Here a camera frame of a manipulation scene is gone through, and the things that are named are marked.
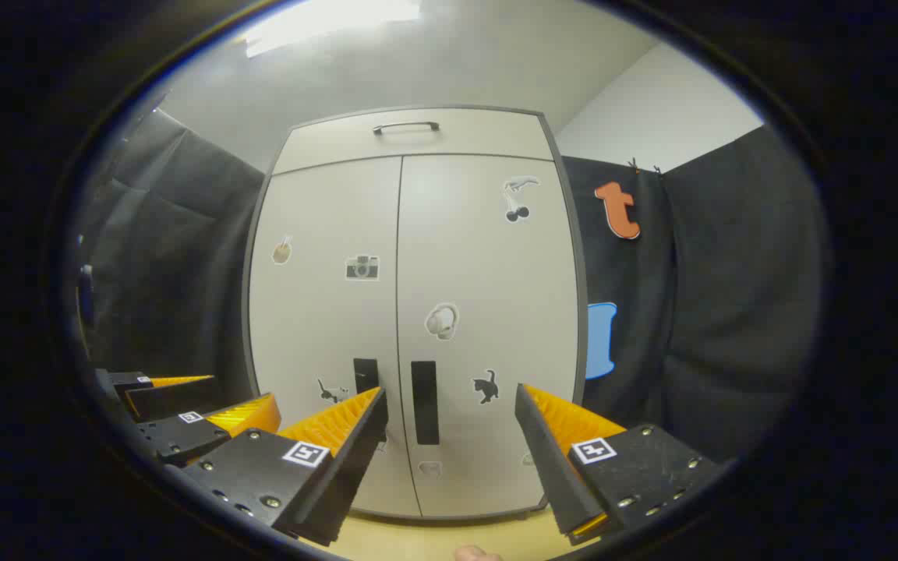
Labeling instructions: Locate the white door with camera sticker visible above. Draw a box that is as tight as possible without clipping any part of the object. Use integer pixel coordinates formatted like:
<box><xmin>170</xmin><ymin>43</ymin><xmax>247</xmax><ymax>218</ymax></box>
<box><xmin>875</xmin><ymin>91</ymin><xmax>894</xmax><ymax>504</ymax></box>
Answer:
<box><xmin>249</xmin><ymin>156</ymin><xmax>423</xmax><ymax>519</ymax></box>

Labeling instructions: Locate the silver drawer handle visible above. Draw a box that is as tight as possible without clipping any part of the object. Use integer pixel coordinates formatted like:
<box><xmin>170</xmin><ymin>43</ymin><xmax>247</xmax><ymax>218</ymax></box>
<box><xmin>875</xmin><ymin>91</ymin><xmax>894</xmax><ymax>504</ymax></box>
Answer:
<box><xmin>373</xmin><ymin>121</ymin><xmax>441</xmax><ymax>136</ymax></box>

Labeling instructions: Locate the white cabinet drawer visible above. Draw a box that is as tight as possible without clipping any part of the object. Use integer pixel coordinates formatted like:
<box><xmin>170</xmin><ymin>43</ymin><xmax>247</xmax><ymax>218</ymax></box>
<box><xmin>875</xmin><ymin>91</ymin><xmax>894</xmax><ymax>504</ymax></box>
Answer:
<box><xmin>272</xmin><ymin>108</ymin><xmax>555</xmax><ymax>176</ymax></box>

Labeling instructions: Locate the white double-door shoe cabinet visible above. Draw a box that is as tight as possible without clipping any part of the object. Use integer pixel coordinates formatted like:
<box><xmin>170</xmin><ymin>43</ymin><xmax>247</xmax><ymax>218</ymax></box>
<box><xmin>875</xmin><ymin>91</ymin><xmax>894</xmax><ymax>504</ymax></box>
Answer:
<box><xmin>240</xmin><ymin>104</ymin><xmax>589</xmax><ymax>523</ymax></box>

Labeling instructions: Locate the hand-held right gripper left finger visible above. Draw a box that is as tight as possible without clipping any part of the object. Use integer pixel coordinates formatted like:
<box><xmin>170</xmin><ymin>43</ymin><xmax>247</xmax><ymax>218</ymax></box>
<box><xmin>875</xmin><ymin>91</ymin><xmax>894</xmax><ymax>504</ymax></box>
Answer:
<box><xmin>164</xmin><ymin>387</ymin><xmax>389</xmax><ymax>548</ymax></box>

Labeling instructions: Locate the black door handle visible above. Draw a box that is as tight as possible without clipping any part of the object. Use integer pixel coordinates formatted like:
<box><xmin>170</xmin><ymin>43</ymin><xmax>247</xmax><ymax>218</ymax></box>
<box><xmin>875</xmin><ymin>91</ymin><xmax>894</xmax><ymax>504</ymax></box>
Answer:
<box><xmin>410</xmin><ymin>360</ymin><xmax>440</xmax><ymax>446</ymax></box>
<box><xmin>353</xmin><ymin>358</ymin><xmax>381</xmax><ymax>398</ymax></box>

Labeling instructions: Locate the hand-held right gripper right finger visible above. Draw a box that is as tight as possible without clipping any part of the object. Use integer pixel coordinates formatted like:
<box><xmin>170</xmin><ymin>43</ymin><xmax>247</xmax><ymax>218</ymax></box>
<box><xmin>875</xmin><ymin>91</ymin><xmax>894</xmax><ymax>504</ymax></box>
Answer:
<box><xmin>514</xmin><ymin>383</ymin><xmax>723</xmax><ymax>546</ymax></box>

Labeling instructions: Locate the white door with headphones sticker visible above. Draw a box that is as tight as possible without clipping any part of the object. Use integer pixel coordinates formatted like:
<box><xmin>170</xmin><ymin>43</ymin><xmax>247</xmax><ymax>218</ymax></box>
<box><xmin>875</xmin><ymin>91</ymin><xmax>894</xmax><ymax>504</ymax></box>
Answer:
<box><xmin>396</xmin><ymin>153</ymin><xmax>579</xmax><ymax>520</ymax></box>

